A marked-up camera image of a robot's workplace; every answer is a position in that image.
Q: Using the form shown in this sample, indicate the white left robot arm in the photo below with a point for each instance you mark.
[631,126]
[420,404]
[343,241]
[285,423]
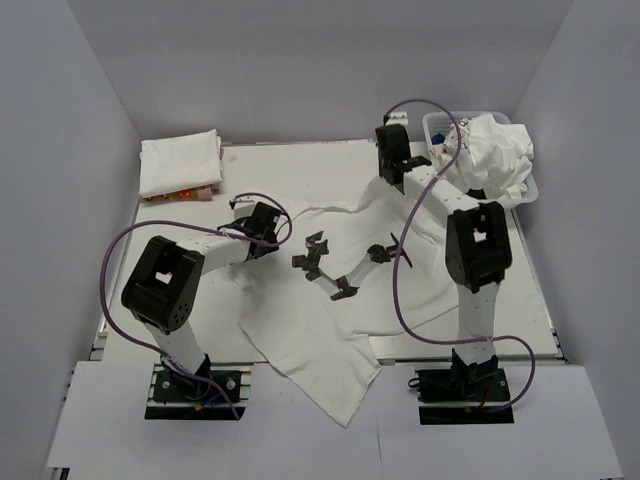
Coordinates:
[162,288]

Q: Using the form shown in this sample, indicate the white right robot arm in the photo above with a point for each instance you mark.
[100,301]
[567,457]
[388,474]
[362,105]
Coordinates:
[477,253]

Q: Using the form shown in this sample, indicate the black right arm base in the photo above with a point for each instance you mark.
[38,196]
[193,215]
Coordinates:
[441,404]

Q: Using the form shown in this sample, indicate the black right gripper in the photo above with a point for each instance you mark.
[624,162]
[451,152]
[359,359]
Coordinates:
[380,163]

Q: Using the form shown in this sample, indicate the white printed t-shirt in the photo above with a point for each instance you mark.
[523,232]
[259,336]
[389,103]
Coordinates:
[481,155]

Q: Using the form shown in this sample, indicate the folded patterned pink t-shirt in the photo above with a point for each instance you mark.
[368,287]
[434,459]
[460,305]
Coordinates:
[202,193]

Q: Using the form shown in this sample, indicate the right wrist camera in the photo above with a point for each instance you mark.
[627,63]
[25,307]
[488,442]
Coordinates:
[396,118]

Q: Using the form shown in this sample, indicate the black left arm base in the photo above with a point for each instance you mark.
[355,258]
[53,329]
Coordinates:
[172,398]

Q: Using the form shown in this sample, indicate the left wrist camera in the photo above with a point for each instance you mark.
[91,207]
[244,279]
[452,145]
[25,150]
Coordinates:
[242,208]

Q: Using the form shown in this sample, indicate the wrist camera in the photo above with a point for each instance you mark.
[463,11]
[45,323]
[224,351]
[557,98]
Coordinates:
[396,118]
[242,208]

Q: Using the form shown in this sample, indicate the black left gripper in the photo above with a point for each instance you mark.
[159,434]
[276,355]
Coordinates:
[272,248]

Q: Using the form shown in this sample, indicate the white plastic laundry basket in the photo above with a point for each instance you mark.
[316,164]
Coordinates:
[436,124]

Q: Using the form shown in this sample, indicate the folded white t-shirt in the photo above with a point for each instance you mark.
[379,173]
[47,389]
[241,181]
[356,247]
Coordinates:
[175,164]

